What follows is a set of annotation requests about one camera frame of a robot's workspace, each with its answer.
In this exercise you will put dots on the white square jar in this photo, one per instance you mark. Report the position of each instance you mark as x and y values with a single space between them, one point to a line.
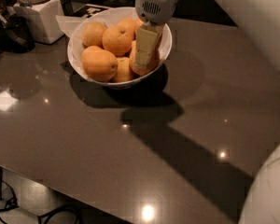
41 20

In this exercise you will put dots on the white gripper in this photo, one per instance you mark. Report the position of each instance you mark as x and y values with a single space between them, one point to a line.
156 9

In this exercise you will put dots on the black round pot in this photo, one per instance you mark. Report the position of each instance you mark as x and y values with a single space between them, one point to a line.
16 37

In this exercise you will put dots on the orange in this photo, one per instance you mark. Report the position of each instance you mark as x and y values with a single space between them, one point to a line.
153 63
124 72
99 64
137 24
118 40
128 24
92 34

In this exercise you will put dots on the orange back left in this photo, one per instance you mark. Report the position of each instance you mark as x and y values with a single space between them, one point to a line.
92 34

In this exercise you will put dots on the white ceramic bowl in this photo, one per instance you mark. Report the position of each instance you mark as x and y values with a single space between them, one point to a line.
75 48

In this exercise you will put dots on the black white marker tag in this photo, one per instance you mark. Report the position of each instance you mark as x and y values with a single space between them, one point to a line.
89 10

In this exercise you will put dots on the orange back middle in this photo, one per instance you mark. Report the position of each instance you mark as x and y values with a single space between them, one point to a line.
128 24

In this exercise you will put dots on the white paper liner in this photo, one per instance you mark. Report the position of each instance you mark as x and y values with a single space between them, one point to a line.
68 24

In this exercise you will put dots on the orange centre top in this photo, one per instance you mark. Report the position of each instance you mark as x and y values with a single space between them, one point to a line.
118 40

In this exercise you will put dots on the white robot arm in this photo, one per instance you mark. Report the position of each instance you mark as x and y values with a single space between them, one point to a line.
260 19

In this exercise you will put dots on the orange back right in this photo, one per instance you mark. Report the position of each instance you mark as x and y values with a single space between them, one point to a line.
137 24

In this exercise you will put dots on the orange bottom middle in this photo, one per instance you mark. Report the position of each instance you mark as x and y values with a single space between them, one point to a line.
124 72

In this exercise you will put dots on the orange front left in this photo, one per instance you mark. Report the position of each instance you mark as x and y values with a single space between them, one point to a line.
99 64

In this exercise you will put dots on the orange front right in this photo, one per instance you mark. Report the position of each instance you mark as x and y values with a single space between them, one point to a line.
153 63

